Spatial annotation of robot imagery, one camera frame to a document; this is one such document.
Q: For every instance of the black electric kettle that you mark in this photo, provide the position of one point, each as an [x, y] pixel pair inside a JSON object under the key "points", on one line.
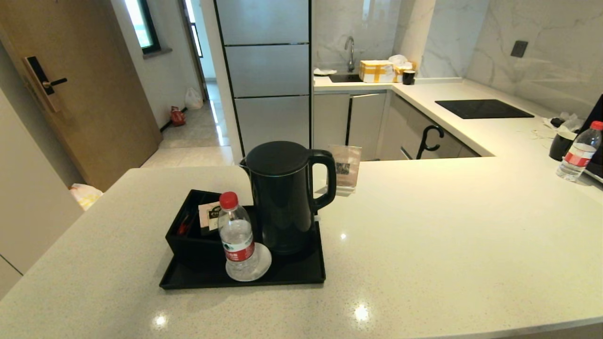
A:
{"points": [[282, 202]]}

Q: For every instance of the pink black tea packet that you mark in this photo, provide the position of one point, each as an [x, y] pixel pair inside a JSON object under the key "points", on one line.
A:
{"points": [[209, 216]]}

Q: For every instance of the clear water bottle red cap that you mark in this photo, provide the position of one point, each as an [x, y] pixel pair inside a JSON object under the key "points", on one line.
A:
{"points": [[578, 155], [238, 235]]}

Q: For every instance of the small black cup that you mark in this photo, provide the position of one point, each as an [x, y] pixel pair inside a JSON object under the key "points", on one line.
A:
{"points": [[409, 78]]}

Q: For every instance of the acrylic QR code sign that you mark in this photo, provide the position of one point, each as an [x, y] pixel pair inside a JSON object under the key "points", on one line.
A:
{"points": [[349, 165]]}

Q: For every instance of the grey kitchen base cabinet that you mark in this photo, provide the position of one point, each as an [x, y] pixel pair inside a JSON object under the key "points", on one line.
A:
{"points": [[367, 122]]}

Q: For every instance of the white round saucer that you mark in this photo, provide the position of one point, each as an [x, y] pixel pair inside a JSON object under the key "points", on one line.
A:
{"points": [[264, 261]]}

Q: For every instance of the white cloth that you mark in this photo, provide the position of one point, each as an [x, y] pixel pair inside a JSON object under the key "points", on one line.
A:
{"points": [[325, 72]]}

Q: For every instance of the kitchen sink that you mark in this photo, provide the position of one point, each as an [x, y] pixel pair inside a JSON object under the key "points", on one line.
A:
{"points": [[345, 78]]}

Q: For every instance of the black rectangular serving tray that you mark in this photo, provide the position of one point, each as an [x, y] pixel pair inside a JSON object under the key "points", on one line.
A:
{"points": [[292, 273]]}

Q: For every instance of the grey refrigerator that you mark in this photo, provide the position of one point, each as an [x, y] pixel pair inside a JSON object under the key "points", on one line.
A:
{"points": [[268, 70]]}

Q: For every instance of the cardboard box yellow tape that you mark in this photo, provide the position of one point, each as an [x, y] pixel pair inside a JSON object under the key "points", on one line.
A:
{"points": [[376, 71]]}

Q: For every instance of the chrome faucet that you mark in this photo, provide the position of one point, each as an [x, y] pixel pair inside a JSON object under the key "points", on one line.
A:
{"points": [[351, 52]]}

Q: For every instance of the black compartment organizer box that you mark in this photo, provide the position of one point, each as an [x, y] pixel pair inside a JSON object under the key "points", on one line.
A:
{"points": [[193, 247]]}

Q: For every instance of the red bag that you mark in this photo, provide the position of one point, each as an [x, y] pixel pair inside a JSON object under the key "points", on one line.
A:
{"points": [[177, 117]]}

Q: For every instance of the small box yellow tape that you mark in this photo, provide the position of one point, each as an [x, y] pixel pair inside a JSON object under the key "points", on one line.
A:
{"points": [[399, 71]]}

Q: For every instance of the white crumpled bag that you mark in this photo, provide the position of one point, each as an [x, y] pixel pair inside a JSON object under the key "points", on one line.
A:
{"points": [[398, 60]]}

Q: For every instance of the black induction cooktop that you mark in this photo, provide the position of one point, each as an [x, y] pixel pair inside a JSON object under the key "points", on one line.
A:
{"points": [[483, 109]]}

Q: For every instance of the black framed window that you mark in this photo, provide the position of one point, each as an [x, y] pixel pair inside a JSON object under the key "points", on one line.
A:
{"points": [[141, 23]]}

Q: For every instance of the yellow white plastic bag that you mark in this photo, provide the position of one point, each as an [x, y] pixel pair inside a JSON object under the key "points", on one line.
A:
{"points": [[85, 195]]}

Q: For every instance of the brown wooden door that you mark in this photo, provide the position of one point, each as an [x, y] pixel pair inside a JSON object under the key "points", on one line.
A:
{"points": [[94, 94]]}

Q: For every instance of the black mug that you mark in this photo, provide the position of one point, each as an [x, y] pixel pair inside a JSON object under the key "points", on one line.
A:
{"points": [[559, 147]]}

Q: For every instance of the crumpled clear wrapper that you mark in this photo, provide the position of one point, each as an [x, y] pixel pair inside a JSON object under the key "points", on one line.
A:
{"points": [[567, 122]]}

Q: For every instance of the dark wall socket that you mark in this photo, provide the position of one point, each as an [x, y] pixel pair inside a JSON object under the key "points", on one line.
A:
{"points": [[519, 49]]}

